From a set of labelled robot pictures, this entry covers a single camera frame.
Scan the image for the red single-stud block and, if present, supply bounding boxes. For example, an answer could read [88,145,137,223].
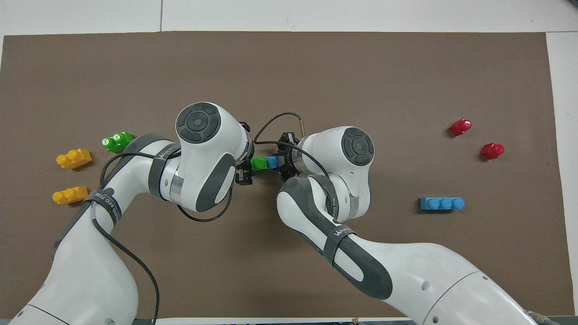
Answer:
[480,143,505,161]
[448,119,472,137]

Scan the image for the yellow two-stud block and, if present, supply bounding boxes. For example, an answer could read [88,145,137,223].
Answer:
[52,186,89,205]
[56,149,93,170]

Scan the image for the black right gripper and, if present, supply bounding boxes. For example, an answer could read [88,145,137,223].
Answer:
[235,121,299,186]

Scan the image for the brown table mat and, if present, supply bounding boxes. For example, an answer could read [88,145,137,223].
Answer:
[0,31,575,319]

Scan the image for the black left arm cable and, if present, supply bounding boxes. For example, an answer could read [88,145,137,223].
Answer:
[88,151,235,325]

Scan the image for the green block with white stickers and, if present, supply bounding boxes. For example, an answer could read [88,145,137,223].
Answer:
[102,131,135,154]

